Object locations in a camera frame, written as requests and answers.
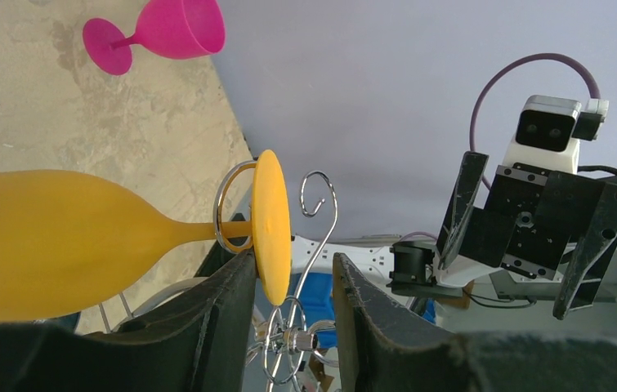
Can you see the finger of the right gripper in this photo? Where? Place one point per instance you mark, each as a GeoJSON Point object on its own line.
{"type": "Point", "coordinates": [460, 207]}
{"type": "Point", "coordinates": [591, 257]}

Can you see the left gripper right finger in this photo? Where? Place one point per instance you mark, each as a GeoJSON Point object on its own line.
{"type": "Point", "coordinates": [383, 346]}

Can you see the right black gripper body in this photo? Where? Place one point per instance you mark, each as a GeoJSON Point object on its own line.
{"type": "Point", "coordinates": [530, 216]}

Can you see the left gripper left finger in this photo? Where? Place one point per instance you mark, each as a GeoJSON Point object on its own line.
{"type": "Point", "coordinates": [197, 341]}

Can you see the orange wine glass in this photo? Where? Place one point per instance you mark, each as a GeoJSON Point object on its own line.
{"type": "Point", "coordinates": [69, 240]}

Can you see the pink wine glass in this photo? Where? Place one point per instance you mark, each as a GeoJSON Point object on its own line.
{"type": "Point", "coordinates": [173, 29]}

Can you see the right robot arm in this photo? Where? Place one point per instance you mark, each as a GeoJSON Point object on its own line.
{"type": "Point", "coordinates": [409, 268]}

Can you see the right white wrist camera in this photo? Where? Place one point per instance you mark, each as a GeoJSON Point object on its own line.
{"type": "Point", "coordinates": [550, 129]}

